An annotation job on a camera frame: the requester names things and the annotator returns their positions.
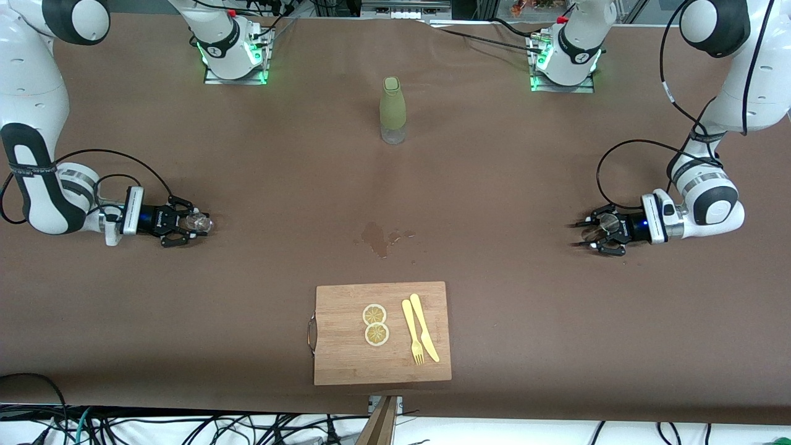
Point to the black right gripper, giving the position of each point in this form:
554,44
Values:
150,219

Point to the steel jigger measuring cup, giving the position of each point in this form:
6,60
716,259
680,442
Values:
609,225

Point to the wooden post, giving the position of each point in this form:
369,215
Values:
380,426

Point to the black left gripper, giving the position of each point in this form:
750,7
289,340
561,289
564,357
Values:
630,228

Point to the grey power strip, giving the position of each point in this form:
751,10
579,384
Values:
405,9

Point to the yellow plastic knife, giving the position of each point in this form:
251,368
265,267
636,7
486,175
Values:
423,327

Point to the green sleeved glass bottle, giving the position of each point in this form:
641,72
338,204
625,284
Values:
393,105

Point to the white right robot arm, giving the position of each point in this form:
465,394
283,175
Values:
31,93

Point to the lemon slice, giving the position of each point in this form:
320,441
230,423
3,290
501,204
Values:
377,335
374,313

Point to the small metal bracket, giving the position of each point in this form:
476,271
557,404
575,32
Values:
398,402

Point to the wooden cutting board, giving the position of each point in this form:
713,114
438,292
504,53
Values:
346,358

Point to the clear glass cup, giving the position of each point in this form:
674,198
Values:
201,224

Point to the brown table cover sheet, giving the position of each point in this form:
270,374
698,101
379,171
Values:
556,340

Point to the yellow plastic fork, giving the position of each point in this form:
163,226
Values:
410,324

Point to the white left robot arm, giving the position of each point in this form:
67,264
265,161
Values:
741,93

